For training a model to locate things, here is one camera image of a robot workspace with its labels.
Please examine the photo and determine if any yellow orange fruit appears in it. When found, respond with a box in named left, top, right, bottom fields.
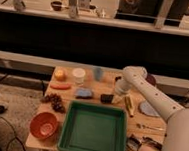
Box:
left=54, top=69, right=66, bottom=81

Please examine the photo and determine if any blue sponge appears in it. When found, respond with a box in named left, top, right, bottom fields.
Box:
left=75, top=88, right=93, bottom=99

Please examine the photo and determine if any black tool right edge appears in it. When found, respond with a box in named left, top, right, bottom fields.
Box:
left=142, top=137, right=163, bottom=151

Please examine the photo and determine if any green plastic tray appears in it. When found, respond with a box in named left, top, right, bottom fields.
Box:
left=57, top=101, right=127, bottom=151

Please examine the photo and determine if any black cable on floor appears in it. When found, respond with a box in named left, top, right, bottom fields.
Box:
left=0, top=104, right=33, bottom=151

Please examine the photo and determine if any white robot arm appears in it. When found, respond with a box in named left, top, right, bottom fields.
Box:
left=114, top=66, right=189, bottom=151

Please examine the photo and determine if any orange carrot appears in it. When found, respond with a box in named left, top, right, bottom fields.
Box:
left=50, top=84, right=71, bottom=90

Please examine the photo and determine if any white cup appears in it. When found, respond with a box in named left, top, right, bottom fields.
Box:
left=72, top=67, right=86, bottom=85

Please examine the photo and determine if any dark grape bunch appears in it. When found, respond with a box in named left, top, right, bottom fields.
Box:
left=40, top=93, right=66, bottom=113

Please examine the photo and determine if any blue grey plate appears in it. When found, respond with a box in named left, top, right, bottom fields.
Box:
left=139, top=101, right=159, bottom=117

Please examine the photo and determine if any metal fork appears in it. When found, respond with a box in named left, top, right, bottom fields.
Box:
left=136, top=123, right=164, bottom=131

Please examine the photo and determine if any orange bowl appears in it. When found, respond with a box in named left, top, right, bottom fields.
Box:
left=29, top=112, right=58, bottom=140

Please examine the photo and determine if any black eraser block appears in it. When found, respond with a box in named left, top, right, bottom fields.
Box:
left=101, top=94, right=114, bottom=104

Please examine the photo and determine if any dark bowl in background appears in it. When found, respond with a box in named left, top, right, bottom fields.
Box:
left=51, top=1, right=62, bottom=11

